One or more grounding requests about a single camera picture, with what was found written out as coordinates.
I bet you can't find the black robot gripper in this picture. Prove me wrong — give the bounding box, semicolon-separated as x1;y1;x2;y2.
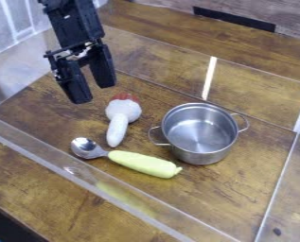
37;0;117;104

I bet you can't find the white red toy mushroom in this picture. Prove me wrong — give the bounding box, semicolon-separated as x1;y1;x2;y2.
105;93;143;147

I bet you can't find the stainless steel pot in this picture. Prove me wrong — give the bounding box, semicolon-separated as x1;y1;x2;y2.
149;103;250;165

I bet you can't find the clear acrylic enclosure panel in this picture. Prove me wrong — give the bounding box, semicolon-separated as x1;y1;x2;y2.
0;27;300;242

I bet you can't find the black wall baseboard strip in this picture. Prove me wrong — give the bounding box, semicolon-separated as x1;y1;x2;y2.
193;6;276;32

